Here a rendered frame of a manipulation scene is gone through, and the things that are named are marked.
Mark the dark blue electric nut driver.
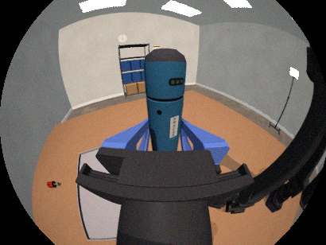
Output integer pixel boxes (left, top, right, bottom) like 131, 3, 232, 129
143, 49, 187, 151

